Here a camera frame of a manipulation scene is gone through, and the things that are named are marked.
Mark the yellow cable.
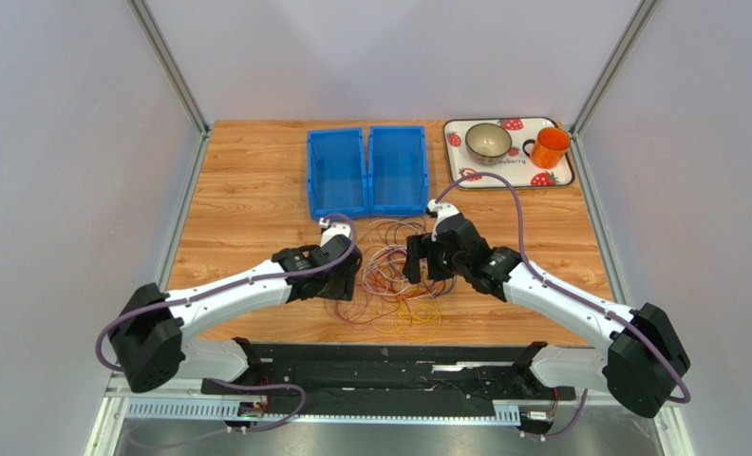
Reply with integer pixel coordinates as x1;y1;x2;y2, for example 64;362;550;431
369;296;444;341

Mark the left blue plastic bin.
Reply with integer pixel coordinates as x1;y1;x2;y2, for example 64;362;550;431
307;127;369;220

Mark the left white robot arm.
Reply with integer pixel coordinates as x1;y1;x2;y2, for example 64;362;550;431
99;234;362;393

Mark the strawberry print tray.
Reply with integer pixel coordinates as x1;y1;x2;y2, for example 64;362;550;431
442;117;575;189

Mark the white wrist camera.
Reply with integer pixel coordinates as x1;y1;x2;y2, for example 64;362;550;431
425;199;461;241
318;218;352;246

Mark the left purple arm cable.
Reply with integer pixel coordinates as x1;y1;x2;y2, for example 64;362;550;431
94;213;359;372

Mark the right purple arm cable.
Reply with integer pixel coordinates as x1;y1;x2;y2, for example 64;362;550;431
434;171;692;405

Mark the right blue plastic bin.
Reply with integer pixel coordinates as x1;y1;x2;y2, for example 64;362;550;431
367;125;429;218

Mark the aluminium frame post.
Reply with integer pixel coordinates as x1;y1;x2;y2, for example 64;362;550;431
570;0;661;138
125;0;212;135

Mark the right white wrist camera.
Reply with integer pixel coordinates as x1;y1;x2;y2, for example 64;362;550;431
425;199;461;241

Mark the slotted cable duct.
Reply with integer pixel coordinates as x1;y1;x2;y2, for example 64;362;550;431
122;398;522;427

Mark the dark blue cable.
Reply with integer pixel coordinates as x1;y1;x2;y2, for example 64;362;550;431
366;218;458;298

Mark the right aluminium frame post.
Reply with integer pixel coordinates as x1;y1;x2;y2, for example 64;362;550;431
570;0;661;138

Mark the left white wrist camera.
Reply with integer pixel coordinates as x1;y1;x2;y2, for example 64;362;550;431
318;218;352;246

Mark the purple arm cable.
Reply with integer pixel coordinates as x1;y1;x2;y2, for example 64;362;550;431
94;213;359;372
434;171;692;405

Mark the beige ceramic bowl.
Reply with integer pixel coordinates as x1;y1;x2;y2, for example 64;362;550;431
465;123;513;165

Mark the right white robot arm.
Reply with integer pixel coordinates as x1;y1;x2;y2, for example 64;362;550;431
403;213;690;418

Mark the orange mug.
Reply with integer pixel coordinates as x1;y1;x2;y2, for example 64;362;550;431
522;127;571;169

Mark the left aluminium frame post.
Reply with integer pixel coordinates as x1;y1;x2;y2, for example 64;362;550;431
125;0;212;135

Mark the blue plastic bin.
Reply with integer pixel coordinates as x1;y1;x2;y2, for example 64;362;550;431
307;127;369;220
367;125;429;218

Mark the red cable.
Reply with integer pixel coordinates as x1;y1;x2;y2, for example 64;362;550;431
332;246;460;327

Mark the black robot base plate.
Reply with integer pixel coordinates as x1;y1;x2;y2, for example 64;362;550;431
234;342;579;418

